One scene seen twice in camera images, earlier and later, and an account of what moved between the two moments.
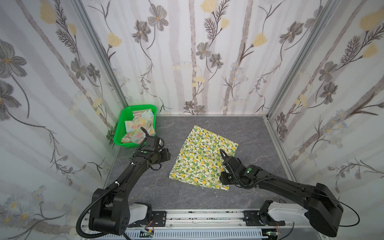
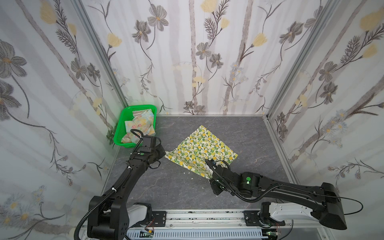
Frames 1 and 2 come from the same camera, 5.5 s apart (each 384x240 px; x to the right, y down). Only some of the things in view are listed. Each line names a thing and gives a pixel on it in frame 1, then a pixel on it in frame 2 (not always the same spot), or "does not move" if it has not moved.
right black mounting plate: [252, 218] does not move
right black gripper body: [231, 162] → [214, 171]
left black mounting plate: [160, 219] does not move
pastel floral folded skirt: [144, 118] does not move
